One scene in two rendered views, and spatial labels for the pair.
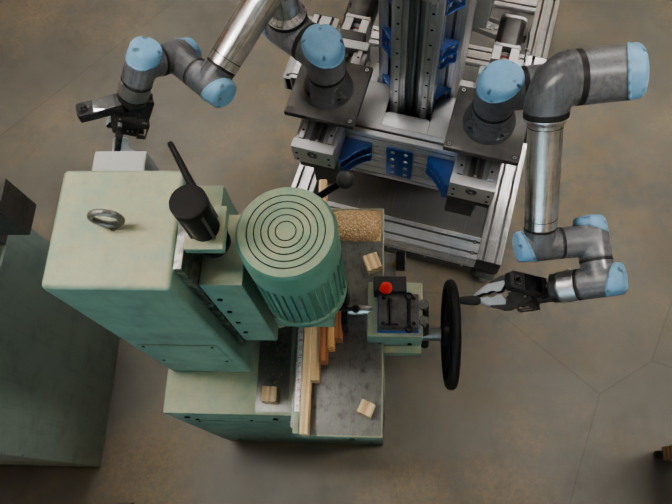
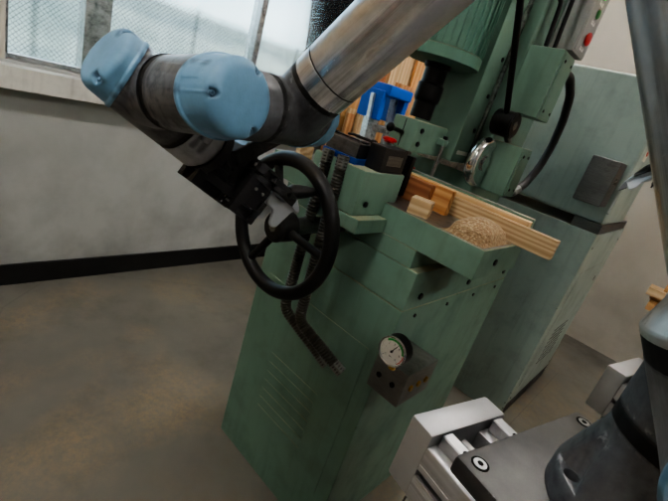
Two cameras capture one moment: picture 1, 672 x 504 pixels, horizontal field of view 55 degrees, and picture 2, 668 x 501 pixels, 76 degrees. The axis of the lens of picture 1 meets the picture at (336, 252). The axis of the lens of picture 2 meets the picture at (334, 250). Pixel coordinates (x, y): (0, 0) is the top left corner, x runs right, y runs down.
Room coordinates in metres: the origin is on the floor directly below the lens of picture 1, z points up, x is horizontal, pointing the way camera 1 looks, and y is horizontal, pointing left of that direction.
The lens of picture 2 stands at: (0.82, -0.91, 1.08)
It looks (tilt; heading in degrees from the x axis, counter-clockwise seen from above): 20 degrees down; 116
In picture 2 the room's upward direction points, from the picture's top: 17 degrees clockwise
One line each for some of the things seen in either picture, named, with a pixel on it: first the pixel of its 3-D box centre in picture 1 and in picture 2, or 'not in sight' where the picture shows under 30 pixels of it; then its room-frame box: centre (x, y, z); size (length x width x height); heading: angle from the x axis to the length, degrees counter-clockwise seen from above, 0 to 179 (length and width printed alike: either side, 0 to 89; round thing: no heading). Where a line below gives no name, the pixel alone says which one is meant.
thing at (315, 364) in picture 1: (319, 276); (437, 199); (0.56, 0.05, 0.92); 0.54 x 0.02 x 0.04; 168
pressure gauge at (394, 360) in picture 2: (399, 262); (395, 353); (0.66, -0.18, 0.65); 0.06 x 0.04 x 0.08; 168
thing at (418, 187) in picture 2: (339, 306); (399, 183); (0.47, 0.02, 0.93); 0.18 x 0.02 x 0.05; 168
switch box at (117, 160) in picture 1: (134, 184); (581, 19); (0.65, 0.36, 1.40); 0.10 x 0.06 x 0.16; 78
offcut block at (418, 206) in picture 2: (372, 263); (420, 207); (0.57, -0.09, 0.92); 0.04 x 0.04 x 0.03; 9
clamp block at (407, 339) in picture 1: (394, 314); (354, 183); (0.43, -0.12, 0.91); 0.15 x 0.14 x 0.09; 168
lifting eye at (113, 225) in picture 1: (106, 218); not in sight; (0.51, 0.36, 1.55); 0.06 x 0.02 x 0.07; 78
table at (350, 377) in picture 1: (361, 318); (372, 203); (0.45, -0.03, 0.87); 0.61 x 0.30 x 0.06; 168
